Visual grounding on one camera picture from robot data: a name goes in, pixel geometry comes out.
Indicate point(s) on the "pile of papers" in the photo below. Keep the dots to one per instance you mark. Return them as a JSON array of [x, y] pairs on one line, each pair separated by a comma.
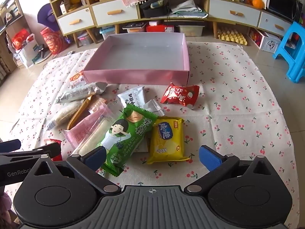
[[188, 8]]

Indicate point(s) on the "green snack packet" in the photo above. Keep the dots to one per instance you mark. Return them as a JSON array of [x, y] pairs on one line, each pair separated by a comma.
[[124, 138]]

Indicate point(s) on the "white packet black print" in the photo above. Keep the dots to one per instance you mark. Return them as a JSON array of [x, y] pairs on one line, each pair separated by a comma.
[[132, 96]]

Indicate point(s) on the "white shopping bag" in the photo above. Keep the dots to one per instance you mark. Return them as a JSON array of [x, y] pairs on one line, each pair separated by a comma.
[[26, 52]]

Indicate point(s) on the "white printed box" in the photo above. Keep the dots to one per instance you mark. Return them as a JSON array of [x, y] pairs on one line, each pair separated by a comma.
[[268, 41]]

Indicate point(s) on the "clear packet white bar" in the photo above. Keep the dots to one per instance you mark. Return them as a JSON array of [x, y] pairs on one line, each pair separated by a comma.
[[95, 136]]

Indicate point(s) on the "small silver sachet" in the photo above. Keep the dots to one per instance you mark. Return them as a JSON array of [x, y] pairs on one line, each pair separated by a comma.
[[153, 107]]

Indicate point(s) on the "pink snack packet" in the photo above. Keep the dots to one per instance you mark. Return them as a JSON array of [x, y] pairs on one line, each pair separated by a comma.
[[82, 131]]

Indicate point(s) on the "yellow biscuit packet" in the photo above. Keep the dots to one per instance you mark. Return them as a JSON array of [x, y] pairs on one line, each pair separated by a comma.
[[166, 138]]

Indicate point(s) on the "small white device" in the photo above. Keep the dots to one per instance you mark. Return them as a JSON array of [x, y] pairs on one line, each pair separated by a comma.
[[68, 52]]

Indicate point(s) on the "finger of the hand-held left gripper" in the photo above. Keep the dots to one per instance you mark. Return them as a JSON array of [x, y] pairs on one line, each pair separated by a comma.
[[10, 145], [47, 149]]

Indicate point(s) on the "red round bag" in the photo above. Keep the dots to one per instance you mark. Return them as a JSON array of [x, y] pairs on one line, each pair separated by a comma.
[[53, 40]]

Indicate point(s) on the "cherry print cloth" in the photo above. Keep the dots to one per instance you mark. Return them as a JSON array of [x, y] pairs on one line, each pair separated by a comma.
[[238, 114]]

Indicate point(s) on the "clear brown cracker packet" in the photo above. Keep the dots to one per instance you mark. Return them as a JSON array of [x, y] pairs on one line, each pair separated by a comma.
[[97, 103]]

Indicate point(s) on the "red snack packet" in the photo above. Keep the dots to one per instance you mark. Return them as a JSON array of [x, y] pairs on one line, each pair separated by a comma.
[[58, 157], [177, 95]]

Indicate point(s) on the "orange white cracker packet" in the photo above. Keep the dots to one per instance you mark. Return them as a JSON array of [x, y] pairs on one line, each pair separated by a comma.
[[76, 80]]

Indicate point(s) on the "red flat box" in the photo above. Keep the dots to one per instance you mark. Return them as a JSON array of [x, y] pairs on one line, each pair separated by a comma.
[[159, 27]]

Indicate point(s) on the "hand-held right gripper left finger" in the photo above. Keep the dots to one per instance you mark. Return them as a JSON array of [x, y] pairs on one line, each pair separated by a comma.
[[95, 158]]

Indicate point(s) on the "wooden bookcase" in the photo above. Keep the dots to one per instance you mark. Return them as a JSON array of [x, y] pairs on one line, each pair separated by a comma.
[[12, 28]]

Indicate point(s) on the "blue plastic stool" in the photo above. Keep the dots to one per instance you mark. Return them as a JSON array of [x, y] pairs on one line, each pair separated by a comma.
[[292, 47]]

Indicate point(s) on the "silver grey snack packet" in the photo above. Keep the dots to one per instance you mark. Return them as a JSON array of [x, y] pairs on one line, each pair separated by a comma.
[[81, 91]]

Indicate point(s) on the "black case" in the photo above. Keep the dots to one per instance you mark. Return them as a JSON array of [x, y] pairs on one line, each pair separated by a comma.
[[154, 10]]

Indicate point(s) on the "small clear storage box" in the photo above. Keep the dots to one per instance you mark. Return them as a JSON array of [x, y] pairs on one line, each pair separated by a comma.
[[85, 39]]

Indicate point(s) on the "clear rice cake packet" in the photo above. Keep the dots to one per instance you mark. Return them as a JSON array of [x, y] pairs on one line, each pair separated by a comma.
[[65, 113]]

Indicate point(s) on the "pink cardboard box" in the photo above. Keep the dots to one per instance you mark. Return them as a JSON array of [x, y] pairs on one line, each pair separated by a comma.
[[143, 76]]

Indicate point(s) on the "yellow egg tray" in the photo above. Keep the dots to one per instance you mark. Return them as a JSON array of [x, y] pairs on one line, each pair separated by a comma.
[[232, 37]]

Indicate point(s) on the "black white microwave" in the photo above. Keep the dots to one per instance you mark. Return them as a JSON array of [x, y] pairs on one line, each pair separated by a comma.
[[283, 2]]

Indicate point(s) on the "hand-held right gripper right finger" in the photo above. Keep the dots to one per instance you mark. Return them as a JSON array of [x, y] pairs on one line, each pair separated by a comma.
[[209, 158]]

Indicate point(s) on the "low wooden cabinet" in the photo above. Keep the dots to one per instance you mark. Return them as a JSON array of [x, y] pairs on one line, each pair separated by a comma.
[[205, 19]]

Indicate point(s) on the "clear storage box blue lid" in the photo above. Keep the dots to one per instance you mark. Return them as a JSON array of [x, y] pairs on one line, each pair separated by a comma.
[[107, 33]]

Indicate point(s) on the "purple fabric object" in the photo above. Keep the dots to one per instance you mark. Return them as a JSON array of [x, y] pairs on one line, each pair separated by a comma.
[[47, 16]]

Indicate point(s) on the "gold snack packet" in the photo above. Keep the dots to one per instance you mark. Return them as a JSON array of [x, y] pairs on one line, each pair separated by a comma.
[[79, 114]]

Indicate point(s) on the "orange fruit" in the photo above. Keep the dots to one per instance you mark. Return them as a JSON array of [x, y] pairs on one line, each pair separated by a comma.
[[258, 3]]

